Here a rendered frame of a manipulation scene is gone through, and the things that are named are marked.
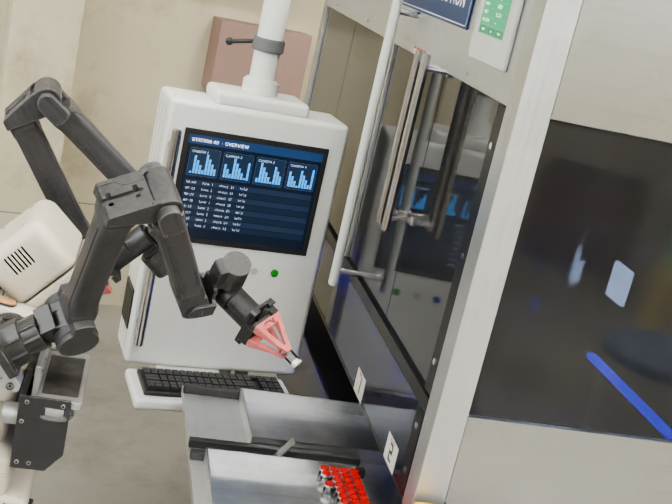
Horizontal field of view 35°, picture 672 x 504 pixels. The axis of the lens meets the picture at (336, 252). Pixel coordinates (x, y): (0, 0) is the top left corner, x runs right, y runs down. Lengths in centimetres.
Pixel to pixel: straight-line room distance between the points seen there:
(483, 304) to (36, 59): 333
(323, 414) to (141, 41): 298
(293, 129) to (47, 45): 228
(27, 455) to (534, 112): 120
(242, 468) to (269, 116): 97
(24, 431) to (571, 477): 109
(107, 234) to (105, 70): 358
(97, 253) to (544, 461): 97
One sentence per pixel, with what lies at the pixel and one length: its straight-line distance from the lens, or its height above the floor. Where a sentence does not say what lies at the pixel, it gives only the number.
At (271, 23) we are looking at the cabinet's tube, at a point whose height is 178.
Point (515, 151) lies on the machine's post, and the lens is 196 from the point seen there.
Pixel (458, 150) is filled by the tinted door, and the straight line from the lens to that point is 223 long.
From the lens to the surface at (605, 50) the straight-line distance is 198.
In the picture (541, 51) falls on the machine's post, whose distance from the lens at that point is 194.
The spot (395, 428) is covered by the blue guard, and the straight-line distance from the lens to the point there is 232.
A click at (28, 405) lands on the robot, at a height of 103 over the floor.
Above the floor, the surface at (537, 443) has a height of 117.
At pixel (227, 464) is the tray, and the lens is 243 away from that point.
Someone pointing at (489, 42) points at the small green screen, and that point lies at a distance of 212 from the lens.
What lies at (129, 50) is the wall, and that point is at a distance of 536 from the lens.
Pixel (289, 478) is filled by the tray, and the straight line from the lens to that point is 243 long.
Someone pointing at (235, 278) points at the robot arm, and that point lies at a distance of 208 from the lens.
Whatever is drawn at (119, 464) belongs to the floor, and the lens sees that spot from 420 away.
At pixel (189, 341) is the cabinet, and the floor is 88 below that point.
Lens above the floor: 201
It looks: 16 degrees down
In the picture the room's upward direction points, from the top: 13 degrees clockwise
